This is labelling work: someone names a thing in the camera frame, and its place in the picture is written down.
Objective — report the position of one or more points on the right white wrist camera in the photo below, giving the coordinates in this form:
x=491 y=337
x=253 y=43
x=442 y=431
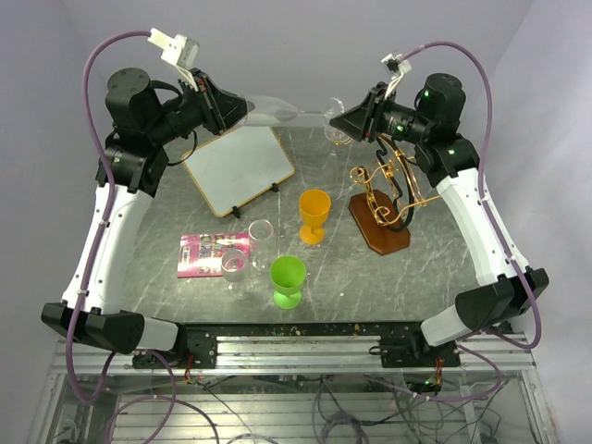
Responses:
x=398 y=67

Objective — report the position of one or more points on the clear middle wine glass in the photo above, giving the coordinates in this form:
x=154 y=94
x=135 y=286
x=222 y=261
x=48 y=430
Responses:
x=262 y=243

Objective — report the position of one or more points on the aluminium mounting rail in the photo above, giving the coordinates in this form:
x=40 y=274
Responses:
x=355 y=347

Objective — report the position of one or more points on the gold wine glass rack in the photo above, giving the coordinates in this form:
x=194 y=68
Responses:
x=390 y=196

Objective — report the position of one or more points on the green plastic goblet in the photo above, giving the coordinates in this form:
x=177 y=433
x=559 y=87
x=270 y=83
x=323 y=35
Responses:
x=287 y=274

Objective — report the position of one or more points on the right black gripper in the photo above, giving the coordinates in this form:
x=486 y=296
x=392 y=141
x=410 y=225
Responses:
x=355 y=122

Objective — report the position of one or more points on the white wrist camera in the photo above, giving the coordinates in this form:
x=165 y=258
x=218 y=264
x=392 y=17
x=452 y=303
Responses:
x=179 y=52
x=398 y=67

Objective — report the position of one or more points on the clear small wine glass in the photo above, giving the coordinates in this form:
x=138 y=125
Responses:
x=269 y=111

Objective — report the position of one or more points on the pink booklet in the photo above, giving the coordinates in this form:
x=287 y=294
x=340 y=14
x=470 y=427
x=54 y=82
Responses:
x=200 y=255

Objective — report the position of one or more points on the clear tall wine glass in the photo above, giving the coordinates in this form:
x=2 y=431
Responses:
x=337 y=138

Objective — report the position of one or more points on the clear front wine glass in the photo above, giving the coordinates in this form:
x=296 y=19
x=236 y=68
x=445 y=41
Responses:
x=236 y=270

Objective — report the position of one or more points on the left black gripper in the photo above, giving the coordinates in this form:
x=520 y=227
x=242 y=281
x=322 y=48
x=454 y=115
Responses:
x=222 y=110

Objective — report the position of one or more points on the orange plastic goblet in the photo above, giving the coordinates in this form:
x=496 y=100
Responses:
x=314 y=206

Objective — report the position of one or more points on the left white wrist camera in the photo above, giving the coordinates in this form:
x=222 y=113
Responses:
x=179 y=52

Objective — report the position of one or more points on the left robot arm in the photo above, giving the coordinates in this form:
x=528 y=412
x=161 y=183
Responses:
x=90 y=310

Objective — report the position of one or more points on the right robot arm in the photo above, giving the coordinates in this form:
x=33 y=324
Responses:
x=508 y=286

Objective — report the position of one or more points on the yellow framed whiteboard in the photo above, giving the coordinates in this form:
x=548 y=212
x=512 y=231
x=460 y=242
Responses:
x=235 y=168

